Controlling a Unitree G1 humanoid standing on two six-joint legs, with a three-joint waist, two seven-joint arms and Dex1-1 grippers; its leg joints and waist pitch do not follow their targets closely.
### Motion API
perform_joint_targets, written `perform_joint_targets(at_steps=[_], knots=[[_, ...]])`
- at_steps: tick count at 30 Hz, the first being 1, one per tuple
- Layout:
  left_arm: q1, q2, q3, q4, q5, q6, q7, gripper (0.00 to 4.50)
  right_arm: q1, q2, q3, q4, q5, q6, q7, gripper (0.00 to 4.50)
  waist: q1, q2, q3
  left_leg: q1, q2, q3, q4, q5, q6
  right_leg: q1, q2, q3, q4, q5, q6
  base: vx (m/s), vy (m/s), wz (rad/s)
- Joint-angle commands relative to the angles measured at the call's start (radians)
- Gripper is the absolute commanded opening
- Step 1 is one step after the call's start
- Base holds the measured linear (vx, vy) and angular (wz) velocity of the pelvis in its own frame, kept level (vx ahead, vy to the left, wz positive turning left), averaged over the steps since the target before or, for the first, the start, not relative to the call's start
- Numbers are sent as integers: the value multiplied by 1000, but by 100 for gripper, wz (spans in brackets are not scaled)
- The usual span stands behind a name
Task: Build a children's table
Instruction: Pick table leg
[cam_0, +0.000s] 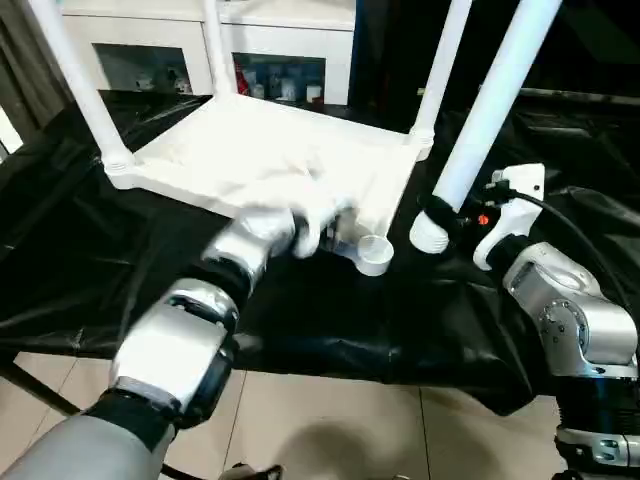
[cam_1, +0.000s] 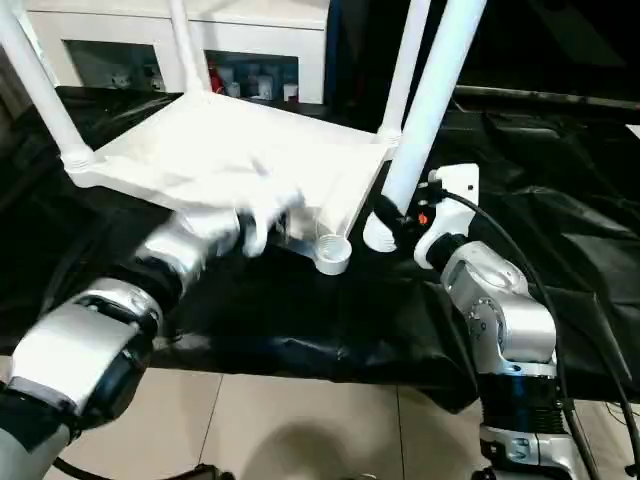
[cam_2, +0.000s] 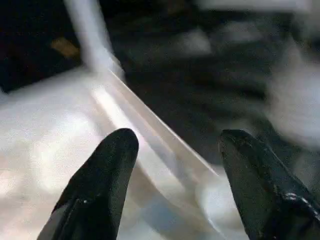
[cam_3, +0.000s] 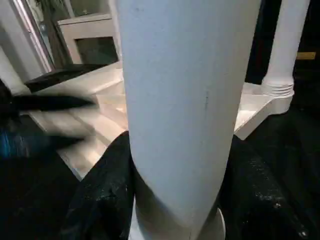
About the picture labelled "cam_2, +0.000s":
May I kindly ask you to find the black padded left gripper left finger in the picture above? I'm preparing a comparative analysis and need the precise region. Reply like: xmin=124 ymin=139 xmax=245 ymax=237
xmin=37 ymin=127 xmax=140 ymax=240

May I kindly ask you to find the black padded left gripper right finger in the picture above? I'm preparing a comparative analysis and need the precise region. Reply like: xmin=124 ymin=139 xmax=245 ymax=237
xmin=217 ymin=128 xmax=320 ymax=240

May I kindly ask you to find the white plastic table top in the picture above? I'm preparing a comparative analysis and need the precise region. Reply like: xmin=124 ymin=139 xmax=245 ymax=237
xmin=0 ymin=66 xmax=247 ymax=240

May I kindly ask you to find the black glossy mat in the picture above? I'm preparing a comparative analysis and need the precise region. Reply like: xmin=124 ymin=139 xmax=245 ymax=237
xmin=0 ymin=0 xmax=320 ymax=191

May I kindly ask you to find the small beige label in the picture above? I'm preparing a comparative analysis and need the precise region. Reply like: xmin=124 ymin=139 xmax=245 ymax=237
xmin=49 ymin=37 xmax=81 ymax=59

